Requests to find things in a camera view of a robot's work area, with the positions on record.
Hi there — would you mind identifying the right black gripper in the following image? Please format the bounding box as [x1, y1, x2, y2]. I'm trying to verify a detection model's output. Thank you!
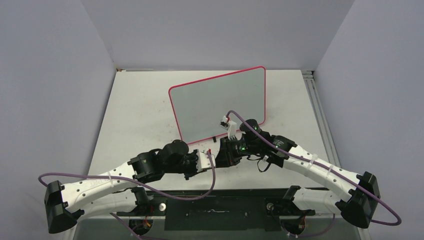
[213, 135, 260, 169]

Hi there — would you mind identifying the pink framed whiteboard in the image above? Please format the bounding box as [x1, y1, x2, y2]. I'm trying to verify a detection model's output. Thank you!
[168, 66, 266, 144]

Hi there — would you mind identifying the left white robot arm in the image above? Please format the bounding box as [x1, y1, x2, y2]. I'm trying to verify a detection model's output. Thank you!
[44, 140, 200, 234]

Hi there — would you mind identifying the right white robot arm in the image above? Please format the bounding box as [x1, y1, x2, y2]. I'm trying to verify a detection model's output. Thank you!
[215, 116, 381, 229]

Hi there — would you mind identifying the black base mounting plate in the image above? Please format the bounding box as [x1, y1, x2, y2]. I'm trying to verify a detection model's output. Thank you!
[117, 188, 316, 232]

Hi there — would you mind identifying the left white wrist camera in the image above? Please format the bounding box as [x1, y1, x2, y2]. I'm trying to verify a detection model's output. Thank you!
[196, 149, 216, 173]

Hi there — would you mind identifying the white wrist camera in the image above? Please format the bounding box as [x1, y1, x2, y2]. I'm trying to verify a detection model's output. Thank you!
[196, 149, 216, 173]
[219, 115, 237, 140]

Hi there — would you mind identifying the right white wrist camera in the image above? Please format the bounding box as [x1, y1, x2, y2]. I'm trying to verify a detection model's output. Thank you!
[219, 115, 237, 140]

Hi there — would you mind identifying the aluminium rail frame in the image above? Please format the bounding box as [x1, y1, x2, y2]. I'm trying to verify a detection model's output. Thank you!
[66, 70, 372, 240]

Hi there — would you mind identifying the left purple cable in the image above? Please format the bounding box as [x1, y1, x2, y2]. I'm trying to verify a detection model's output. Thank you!
[38, 152, 217, 240]

